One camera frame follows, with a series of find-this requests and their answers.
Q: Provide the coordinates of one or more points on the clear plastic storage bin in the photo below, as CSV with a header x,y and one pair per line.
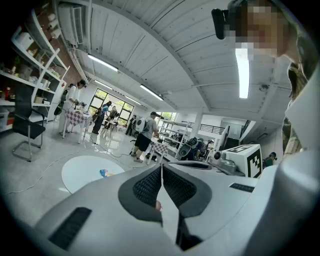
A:
x,y
4,118

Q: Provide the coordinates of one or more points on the metal storage rack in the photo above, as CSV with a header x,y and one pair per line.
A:
x,y
175,140

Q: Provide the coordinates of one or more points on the black cantilever chair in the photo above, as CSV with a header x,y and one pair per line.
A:
x,y
23,105

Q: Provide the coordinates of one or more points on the black mezzanine railing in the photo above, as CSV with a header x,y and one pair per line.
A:
x,y
212,128

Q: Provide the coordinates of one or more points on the red bottle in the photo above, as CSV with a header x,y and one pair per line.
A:
x,y
7,93

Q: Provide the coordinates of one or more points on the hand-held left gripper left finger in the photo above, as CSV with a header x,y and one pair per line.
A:
x,y
100,220

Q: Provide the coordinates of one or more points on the round ceiling smoke detector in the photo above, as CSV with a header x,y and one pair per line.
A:
x,y
264,87

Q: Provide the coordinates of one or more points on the white air conditioner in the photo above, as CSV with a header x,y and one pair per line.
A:
x,y
67,22

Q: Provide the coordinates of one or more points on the black head-mounted camera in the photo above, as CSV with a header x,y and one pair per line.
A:
x,y
220,22

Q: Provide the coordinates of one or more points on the black and green floor bag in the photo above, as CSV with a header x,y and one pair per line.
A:
x,y
151,157

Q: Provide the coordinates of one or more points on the white shelf unit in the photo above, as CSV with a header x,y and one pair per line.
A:
x,y
17,77

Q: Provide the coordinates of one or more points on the white ceiling tube light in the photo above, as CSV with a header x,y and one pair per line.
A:
x,y
151,92
242,75
103,84
102,62
133,100

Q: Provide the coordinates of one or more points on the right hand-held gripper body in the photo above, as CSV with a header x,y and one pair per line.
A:
x,y
240,160

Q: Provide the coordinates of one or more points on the white paper roll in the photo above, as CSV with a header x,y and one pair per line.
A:
x,y
56,33
53,25
52,17

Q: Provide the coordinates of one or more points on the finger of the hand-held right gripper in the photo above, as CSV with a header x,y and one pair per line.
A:
x,y
195,165

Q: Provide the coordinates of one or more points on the large black-framed window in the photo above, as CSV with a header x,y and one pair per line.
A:
x,y
100,96

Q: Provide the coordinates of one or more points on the yellow plaid shirt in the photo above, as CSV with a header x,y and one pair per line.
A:
x,y
291,140

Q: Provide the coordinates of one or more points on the person's face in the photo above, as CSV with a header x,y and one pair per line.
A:
x,y
265,25

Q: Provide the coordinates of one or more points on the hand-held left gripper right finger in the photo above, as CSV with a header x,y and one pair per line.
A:
x,y
225,207

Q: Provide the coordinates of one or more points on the checkered cloth table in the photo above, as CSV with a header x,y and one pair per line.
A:
x,y
160,147
77,117

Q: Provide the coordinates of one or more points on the blue and white snack packet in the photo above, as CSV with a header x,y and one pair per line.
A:
x,y
106,173

